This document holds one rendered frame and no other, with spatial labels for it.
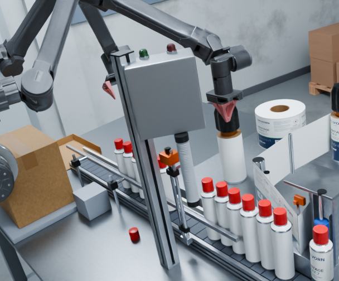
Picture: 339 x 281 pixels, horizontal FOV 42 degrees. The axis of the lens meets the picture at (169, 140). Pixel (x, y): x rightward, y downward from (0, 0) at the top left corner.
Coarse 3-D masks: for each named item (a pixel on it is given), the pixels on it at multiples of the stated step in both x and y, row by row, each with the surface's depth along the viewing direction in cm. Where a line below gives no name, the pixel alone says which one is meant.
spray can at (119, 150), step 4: (116, 140) 164; (120, 140) 163; (116, 144) 164; (120, 144) 164; (116, 148) 165; (120, 148) 164; (116, 152) 165; (120, 152) 164; (116, 156) 166; (120, 156) 165; (120, 160) 165; (120, 164) 166; (124, 164) 166; (120, 168) 167; (124, 168) 167; (120, 172) 168; (124, 172) 168; (124, 180) 169; (124, 184) 170; (128, 184) 170; (124, 188) 172; (128, 188) 171
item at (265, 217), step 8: (264, 200) 112; (264, 208) 110; (256, 216) 114; (264, 216) 112; (272, 216) 112; (256, 224) 115; (264, 224) 112; (264, 232) 113; (264, 240) 114; (264, 248) 115; (272, 248) 115; (264, 256) 117; (272, 256) 116; (264, 264) 118; (272, 264) 117
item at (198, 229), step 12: (84, 168) 194; (96, 168) 192; (108, 180) 180; (132, 192) 168; (144, 204) 159; (192, 228) 141; (204, 228) 140; (204, 240) 135; (228, 252) 128; (252, 264) 122; (264, 276) 117; (300, 276) 114
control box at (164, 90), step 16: (128, 64) 106; (144, 64) 103; (160, 64) 103; (176, 64) 103; (192, 64) 103; (128, 80) 104; (144, 80) 104; (160, 80) 104; (176, 80) 104; (192, 80) 105; (144, 96) 106; (160, 96) 106; (176, 96) 106; (192, 96) 106; (144, 112) 107; (160, 112) 107; (176, 112) 108; (192, 112) 108; (144, 128) 109; (160, 128) 109; (176, 128) 110; (192, 128) 110
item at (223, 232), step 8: (80, 152) 190; (96, 160) 180; (104, 168) 175; (112, 168) 171; (120, 176) 165; (136, 184) 157; (168, 200) 143; (184, 208) 138; (192, 216) 134; (200, 216) 132; (208, 224) 128; (224, 232) 123
